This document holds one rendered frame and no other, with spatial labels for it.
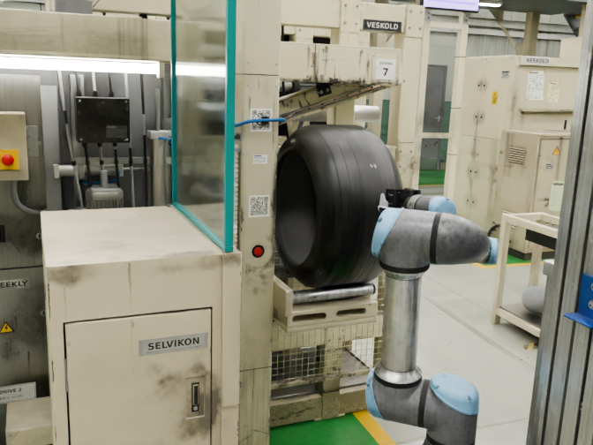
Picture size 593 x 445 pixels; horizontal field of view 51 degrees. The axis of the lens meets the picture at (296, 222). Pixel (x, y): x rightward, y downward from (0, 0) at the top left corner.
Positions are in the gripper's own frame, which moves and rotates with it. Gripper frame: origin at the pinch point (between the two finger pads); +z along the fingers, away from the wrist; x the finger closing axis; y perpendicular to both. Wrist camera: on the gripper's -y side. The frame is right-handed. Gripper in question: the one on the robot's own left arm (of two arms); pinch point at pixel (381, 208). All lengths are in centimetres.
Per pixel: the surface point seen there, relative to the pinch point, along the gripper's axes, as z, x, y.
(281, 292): 18.8, 28.7, -28.9
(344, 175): 3.9, 11.6, 11.3
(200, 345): -47, 73, -23
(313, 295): 18.6, 16.5, -31.0
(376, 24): 71, -39, 75
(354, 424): 85, -35, -114
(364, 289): 18.7, -3.6, -30.8
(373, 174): 3.8, 0.8, 11.3
